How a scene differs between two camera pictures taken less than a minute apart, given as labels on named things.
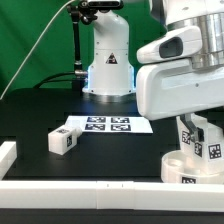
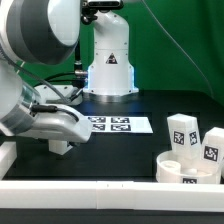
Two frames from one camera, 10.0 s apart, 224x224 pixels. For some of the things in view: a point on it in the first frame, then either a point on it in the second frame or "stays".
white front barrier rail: (118, 195) stays
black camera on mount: (101, 5) stays
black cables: (47, 79) stays
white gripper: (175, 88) to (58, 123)
